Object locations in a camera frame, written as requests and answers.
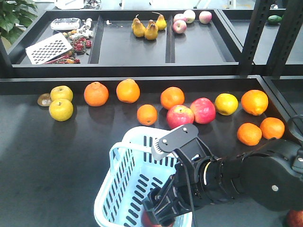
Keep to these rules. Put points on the small orange lower left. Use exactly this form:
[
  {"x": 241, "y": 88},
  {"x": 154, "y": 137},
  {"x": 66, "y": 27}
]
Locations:
[{"x": 249, "y": 134}]

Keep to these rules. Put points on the small orange lower right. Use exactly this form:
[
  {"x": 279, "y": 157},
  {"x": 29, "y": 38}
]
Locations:
[{"x": 272, "y": 128}]

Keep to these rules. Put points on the pink red apple right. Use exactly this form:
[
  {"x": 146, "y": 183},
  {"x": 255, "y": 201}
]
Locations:
[{"x": 204, "y": 110}]

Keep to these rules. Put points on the white electronic scale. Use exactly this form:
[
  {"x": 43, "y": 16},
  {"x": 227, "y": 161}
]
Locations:
[{"x": 61, "y": 24}]

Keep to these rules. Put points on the brown yellow pear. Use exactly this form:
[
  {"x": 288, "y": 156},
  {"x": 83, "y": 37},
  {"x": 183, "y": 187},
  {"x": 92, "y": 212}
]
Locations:
[{"x": 151, "y": 32}]

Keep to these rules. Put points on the light blue plastic basket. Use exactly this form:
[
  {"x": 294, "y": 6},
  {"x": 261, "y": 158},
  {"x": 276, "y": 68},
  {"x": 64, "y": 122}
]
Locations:
[{"x": 132, "y": 175}]

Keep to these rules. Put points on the green avocado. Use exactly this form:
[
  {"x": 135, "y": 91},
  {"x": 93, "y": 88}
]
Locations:
[{"x": 274, "y": 19}]

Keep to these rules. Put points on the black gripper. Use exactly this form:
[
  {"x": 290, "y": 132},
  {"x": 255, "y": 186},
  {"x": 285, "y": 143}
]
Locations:
[{"x": 176, "y": 196}]

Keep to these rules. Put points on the yellow apple upper left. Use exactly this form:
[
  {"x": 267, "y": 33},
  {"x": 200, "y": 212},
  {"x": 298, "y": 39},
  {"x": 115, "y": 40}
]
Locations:
[{"x": 61, "y": 92}]

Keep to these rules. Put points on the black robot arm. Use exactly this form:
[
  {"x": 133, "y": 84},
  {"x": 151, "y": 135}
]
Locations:
[{"x": 272, "y": 175}]

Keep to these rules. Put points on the bumpy orange far left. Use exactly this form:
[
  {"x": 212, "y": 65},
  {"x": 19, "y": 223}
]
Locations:
[{"x": 96, "y": 94}]

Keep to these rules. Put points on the pale pink apple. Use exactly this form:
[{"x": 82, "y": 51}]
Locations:
[{"x": 179, "y": 26}]

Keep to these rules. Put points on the pink red apple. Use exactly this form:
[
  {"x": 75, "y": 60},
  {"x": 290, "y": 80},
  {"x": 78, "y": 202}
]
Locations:
[
  {"x": 204, "y": 110},
  {"x": 179, "y": 115}
]

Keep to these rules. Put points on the pink red apple left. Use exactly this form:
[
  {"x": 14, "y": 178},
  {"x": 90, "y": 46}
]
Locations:
[{"x": 179, "y": 115}]

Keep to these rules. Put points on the brown kiwi slice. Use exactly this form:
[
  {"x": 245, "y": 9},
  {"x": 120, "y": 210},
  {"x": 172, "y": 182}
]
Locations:
[{"x": 44, "y": 100}]

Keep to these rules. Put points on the small orange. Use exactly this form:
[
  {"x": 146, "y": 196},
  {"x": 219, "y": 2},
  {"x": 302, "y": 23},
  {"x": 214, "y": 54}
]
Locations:
[
  {"x": 249, "y": 134},
  {"x": 147, "y": 115},
  {"x": 272, "y": 128}
]

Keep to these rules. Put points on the large orange behind apples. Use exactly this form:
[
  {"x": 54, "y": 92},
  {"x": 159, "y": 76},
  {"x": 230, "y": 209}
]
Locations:
[{"x": 172, "y": 96}]

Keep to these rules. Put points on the small orange centre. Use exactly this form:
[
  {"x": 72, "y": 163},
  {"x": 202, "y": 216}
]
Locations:
[{"x": 147, "y": 115}]

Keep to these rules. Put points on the yellow apple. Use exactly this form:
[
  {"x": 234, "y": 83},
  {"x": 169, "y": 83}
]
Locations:
[
  {"x": 61, "y": 92},
  {"x": 61, "y": 109}
]

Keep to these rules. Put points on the yellow apple lower left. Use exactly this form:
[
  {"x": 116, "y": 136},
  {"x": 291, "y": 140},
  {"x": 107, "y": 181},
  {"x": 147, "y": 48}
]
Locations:
[{"x": 61, "y": 109}]

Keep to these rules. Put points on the orange upper right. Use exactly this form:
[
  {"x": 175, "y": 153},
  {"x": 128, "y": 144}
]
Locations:
[{"x": 254, "y": 102}]

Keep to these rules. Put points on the yellow orange citrus fruit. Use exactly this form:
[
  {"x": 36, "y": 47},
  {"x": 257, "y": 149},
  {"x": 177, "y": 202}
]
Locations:
[{"x": 226, "y": 104}]

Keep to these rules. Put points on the green potted plant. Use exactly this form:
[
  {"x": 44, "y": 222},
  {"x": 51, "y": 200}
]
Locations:
[{"x": 13, "y": 13}]

